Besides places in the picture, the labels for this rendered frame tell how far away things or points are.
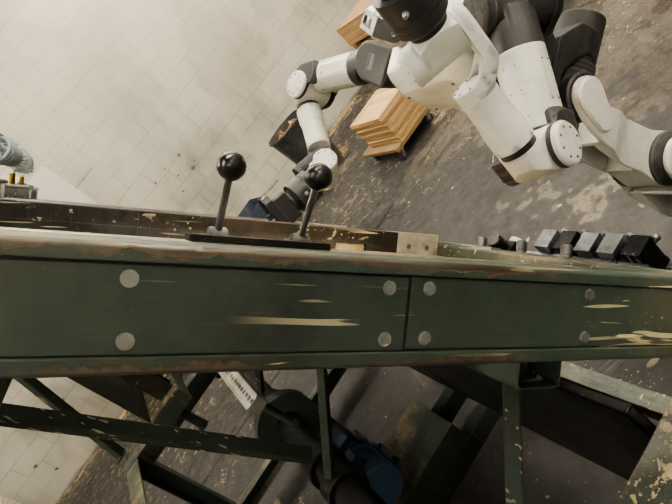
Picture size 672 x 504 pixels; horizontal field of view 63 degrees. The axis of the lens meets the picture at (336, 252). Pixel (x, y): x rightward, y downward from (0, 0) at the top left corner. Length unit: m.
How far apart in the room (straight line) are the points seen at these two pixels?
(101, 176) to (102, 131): 0.47
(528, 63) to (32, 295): 0.83
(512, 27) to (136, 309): 0.79
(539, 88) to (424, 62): 0.23
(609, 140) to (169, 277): 1.19
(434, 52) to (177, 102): 5.65
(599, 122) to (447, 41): 0.65
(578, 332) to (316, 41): 6.52
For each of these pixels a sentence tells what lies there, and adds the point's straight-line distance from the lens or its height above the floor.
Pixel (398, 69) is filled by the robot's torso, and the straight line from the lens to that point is 1.28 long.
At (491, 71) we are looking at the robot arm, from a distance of 0.90.
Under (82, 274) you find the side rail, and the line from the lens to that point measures 0.48.
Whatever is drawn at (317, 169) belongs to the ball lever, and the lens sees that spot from 0.73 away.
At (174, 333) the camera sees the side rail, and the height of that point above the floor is 1.52.
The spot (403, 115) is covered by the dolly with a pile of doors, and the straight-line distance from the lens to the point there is 4.47.
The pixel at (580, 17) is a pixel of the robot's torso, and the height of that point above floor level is 1.06.
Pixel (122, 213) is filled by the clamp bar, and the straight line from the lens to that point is 1.21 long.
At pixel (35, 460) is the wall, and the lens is 6.80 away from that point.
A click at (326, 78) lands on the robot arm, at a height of 1.37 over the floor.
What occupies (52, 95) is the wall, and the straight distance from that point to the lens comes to 6.36.
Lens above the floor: 1.64
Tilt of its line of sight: 22 degrees down
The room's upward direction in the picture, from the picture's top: 51 degrees counter-clockwise
